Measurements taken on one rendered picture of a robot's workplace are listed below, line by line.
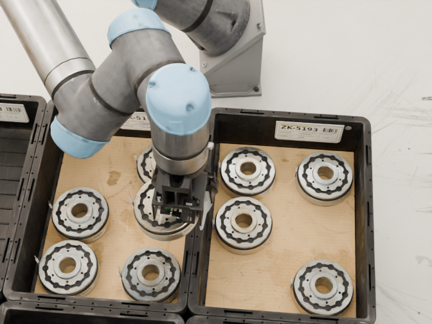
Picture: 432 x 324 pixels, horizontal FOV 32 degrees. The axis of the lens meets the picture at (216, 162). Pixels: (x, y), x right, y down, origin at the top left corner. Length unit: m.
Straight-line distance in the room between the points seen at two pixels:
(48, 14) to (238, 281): 0.57
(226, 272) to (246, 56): 0.48
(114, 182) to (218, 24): 0.39
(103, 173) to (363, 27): 0.75
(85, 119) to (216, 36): 0.60
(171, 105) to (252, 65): 0.75
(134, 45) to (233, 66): 0.67
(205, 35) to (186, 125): 0.68
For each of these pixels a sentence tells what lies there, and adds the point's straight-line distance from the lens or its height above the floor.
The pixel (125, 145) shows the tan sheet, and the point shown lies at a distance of 1.47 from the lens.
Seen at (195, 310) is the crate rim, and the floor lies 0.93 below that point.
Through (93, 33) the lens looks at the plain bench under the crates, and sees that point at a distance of 1.82.
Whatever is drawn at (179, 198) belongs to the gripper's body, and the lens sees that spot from 1.04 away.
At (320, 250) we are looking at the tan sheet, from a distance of 1.37.
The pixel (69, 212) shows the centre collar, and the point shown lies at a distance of 1.38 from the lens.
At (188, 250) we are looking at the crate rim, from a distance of 1.25.
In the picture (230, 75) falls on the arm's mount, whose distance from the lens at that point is 1.63.
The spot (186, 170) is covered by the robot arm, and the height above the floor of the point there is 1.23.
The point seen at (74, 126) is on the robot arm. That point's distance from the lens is 1.01.
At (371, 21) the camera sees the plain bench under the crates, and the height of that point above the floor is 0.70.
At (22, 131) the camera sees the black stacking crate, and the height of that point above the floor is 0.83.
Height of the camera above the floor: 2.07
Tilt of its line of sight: 60 degrees down
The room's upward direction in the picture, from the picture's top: 1 degrees counter-clockwise
